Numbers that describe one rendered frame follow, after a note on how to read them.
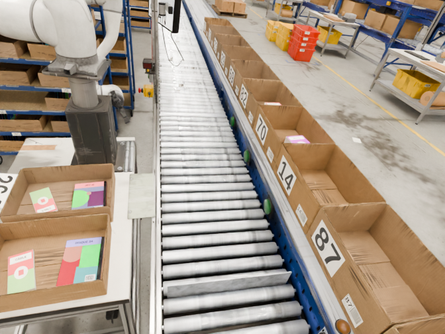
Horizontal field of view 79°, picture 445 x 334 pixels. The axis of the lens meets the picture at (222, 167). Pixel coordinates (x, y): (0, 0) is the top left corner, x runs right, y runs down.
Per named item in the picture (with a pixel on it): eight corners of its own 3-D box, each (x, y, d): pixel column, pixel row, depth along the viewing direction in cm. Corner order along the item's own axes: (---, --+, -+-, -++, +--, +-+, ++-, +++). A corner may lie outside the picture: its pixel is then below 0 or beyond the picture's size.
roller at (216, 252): (158, 256, 111) (158, 248, 108) (275, 245, 123) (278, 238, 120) (158, 266, 107) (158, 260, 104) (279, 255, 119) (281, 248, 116)
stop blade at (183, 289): (167, 297, 97) (167, 284, 91) (285, 283, 107) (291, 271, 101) (167, 299, 96) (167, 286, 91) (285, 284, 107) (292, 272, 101)
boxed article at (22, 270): (8, 299, 86) (6, 297, 85) (9, 259, 96) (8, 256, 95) (36, 289, 89) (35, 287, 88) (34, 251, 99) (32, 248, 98)
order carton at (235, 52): (219, 63, 255) (221, 44, 244) (248, 65, 261) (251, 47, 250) (226, 79, 225) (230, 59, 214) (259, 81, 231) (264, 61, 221)
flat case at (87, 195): (71, 217, 112) (69, 215, 111) (75, 185, 125) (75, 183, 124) (106, 213, 116) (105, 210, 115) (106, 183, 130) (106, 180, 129)
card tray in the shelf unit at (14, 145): (-5, 150, 229) (-9, 140, 223) (11, 130, 252) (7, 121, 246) (48, 150, 237) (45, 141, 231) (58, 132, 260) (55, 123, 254)
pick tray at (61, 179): (28, 184, 125) (20, 167, 119) (116, 178, 136) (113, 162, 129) (7, 234, 104) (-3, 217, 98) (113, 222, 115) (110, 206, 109)
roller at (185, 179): (158, 181, 145) (157, 174, 142) (249, 179, 157) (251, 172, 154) (158, 187, 141) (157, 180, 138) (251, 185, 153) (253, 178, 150)
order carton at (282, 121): (251, 129, 166) (257, 104, 155) (295, 130, 172) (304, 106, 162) (272, 171, 136) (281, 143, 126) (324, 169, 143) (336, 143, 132)
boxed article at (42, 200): (49, 189, 123) (48, 187, 122) (58, 212, 114) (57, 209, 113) (30, 195, 119) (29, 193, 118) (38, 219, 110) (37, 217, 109)
